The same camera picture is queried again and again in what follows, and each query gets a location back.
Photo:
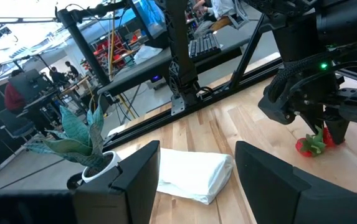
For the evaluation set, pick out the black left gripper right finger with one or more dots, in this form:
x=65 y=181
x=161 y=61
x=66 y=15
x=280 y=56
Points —
x=268 y=193

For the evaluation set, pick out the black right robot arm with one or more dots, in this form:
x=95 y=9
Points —
x=346 y=21

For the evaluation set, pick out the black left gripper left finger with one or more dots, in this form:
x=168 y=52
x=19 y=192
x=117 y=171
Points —
x=134 y=180

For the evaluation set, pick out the blue lit screen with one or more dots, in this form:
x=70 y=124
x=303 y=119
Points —
x=150 y=15

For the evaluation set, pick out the person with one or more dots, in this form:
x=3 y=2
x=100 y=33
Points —
x=72 y=70
x=13 y=98
x=225 y=7
x=56 y=76

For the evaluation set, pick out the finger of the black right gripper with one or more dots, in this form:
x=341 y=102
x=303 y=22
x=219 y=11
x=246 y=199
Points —
x=314 y=119
x=337 y=130

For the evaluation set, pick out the black table edge rail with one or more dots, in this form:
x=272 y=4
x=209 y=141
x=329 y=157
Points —
x=153 y=124

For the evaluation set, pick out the black corner bracket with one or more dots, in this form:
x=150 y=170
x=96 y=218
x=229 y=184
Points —
x=72 y=182

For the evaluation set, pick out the white folded cloth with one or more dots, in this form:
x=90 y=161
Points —
x=193 y=174

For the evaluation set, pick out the yellow pole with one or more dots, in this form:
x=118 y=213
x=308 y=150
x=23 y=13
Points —
x=112 y=37

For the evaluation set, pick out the black diagonal strut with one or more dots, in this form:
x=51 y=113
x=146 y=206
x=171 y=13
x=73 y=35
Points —
x=246 y=53

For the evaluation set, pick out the dark monitor on desk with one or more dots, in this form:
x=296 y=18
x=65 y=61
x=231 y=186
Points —
x=31 y=84

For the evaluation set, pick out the black keyboard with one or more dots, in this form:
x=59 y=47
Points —
x=204 y=46

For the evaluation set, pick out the grey office chair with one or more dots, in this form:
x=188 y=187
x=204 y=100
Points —
x=13 y=124

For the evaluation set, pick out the white plant pot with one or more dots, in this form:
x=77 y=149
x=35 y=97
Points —
x=109 y=161

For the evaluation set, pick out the silver mounting bracket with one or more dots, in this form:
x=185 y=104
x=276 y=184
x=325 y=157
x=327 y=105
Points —
x=177 y=105

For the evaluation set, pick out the white crumpled cloth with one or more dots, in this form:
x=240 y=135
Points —
x=147 y=53

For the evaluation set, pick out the computer with purple light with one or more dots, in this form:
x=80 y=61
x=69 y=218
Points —
x=157 y=80

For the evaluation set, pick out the black pole frame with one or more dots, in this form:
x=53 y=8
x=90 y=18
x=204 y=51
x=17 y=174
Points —
x=84 y=46

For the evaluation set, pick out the shelf with red bins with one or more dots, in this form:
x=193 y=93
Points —
x=109 y=53

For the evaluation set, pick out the large red strawberry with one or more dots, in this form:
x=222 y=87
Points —
x=328 y=140

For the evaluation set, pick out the green snake plant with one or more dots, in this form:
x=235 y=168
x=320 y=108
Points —
x=72 y=130

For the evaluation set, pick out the black rig post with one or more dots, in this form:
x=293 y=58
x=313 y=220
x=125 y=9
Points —
x=179 y=37

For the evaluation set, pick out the red strawberry with stem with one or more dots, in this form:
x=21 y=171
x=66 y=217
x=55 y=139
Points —
x=302 y=148

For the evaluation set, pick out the grey desk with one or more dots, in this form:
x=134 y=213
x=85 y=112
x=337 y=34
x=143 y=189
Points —
x=153 y=67

